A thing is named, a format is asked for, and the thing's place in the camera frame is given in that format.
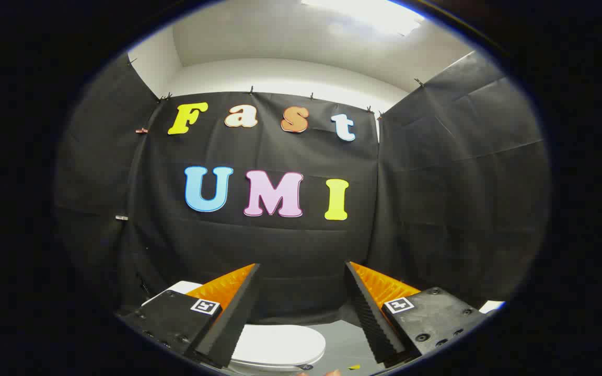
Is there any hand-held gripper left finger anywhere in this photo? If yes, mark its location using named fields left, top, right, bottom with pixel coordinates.
left=118, top=263, right=261, bottom=369

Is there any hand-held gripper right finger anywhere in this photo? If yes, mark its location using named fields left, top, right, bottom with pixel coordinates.
left=344, top=261, right=490, bottom=365

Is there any black backdrop cloth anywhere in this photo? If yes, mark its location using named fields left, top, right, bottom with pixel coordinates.
left=54, top=50, right=550, bottom=325

